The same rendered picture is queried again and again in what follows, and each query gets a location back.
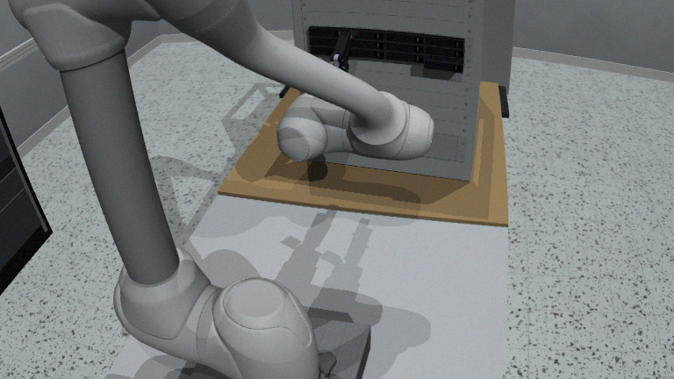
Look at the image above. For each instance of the tan flat wooden board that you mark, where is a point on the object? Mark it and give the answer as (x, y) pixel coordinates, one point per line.
(264, 173)

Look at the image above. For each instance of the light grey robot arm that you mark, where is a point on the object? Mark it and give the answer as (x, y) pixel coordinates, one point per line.
(254, 328)

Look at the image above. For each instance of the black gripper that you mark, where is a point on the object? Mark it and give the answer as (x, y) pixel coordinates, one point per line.
(340, 55)

